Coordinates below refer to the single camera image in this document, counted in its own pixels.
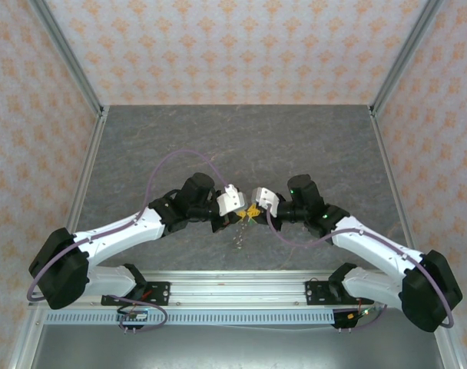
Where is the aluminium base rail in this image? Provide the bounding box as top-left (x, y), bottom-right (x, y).
top-left (28, 270), bottom-right (407, 309)

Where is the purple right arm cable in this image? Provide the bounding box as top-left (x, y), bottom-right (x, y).
top-left (266, 205), bottom-right (456, 332)

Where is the grey metal panel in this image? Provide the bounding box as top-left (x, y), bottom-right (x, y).
top-left (29, 324), bottom-right (445, 369)

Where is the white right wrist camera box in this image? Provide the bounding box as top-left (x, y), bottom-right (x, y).
top-left (250, 186), bottom-right (281, 213)

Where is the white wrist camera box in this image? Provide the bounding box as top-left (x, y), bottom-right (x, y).
top-left (216, 184), bottom-right (245, 216)
top-left (250, 186), bottom-right (281, 213)

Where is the slotted grey cable duct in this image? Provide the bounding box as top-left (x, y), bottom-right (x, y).
top-left (45, 310), bottom-right (336, 326)

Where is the aluminium table side rail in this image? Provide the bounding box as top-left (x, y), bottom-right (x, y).
top-left (369, 107), bottom-right (426, 277)
top-left (60, 107), bottom-right (110, 278)

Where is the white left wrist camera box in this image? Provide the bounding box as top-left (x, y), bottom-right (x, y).
top-left (216, 184), bottom-right (245, 216)

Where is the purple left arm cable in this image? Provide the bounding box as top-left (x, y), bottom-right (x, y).
top-left (28, 149), bottom-right (234, 334)

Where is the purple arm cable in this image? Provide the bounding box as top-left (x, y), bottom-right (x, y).
top-left (28, 149), bottom-right (234, 334)
top-left (266, 205), bottom-right (456, 332)

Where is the aluminium frame post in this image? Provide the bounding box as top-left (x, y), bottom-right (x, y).
top-left (28, 0), bottom-right (105, 117)
top-left (369, 0), bottom-right (445, 117)

